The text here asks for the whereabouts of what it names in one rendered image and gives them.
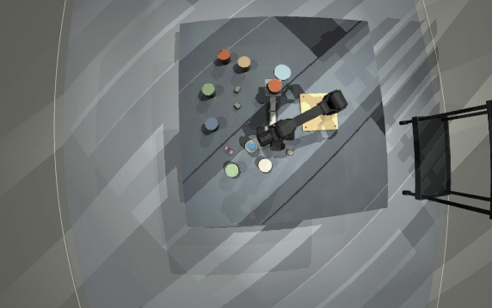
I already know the tan cylinder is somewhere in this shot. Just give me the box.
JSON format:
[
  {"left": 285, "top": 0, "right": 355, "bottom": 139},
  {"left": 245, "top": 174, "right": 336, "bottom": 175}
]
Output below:
[{"left": 238, "top": 57, "right": 251, "bottom": 72}]

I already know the reddish-brown cylinder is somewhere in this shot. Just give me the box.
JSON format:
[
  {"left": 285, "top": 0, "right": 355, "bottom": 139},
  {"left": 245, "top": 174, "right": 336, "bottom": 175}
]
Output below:
[{"left": 218, "top": 49, "right": 231, "bottom": 65}]

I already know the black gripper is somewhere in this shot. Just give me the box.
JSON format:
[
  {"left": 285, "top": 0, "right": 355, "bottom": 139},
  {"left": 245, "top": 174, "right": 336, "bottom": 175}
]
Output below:
[{"left": 256, "top": 126, "right": 294, "bottom": 140}]

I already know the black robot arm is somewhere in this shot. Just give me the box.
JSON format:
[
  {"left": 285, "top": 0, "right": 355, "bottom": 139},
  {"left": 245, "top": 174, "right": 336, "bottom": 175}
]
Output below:
[{"left": 256, "top": 89, "right": 348, "bottom": 151}]

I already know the orange cylinder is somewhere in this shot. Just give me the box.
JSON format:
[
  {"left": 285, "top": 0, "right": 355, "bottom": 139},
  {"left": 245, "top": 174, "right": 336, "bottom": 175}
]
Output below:
[{"left": 267, "top": 78, "right": 282, "bottom": 94}]

